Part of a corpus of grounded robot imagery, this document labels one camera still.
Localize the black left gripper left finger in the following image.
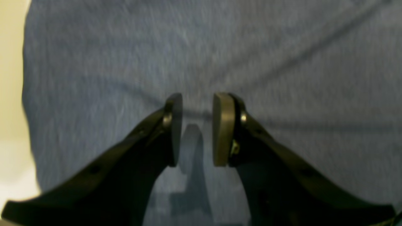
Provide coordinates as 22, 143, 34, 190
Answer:
2, 93, 183, 226

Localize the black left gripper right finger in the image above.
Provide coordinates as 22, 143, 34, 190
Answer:
213, 93, 396, 226

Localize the dark blue t-shirt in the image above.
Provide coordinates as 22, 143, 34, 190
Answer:
22, 0, 401, 226

